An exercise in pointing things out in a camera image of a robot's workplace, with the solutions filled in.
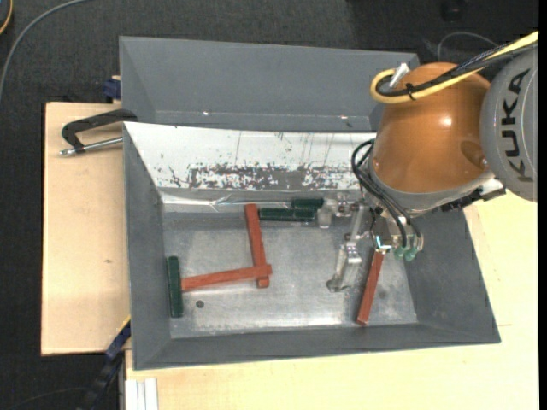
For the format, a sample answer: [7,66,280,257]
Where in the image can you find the pale brown flat board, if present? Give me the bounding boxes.
[40,101,132,356]

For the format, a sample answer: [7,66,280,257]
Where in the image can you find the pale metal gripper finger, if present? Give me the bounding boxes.
[326,244,364,294]
[316,197,360,230]

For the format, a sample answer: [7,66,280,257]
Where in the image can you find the red-brown flat block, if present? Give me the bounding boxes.
[244,202,271,290]
[356,249,386,326]
[180,264,274,292]

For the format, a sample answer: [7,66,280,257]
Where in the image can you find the grey metal bin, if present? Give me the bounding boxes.
[118,35,503,372]

